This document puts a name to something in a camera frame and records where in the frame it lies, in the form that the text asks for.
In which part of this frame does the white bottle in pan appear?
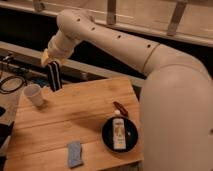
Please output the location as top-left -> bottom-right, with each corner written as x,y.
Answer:
113,118 -> 126,150

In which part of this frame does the black round pan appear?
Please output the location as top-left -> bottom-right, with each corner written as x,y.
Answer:
102,117 -> 138,153

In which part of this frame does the wooden board table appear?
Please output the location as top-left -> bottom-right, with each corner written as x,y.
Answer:
4,77 -> 143,171

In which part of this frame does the blue sponge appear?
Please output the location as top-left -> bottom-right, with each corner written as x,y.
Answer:
68,141 -> 83,168

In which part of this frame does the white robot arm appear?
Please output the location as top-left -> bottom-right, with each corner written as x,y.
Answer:
41,9 -> 213,171

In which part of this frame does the black coiled cable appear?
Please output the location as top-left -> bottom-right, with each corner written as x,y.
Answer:
0,75 -> 28,95

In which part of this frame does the red brown handle tool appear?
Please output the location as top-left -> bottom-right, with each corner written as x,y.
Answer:
113,101 -> 128,117

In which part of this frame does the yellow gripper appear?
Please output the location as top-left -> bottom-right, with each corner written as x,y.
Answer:
41,49 -> 62,92

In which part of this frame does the black object at left edge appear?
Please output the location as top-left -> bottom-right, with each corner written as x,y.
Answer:
0,106 -> 16,171

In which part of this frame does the white ceramic cup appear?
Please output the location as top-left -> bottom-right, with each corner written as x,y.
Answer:
23,84 -> 44,107

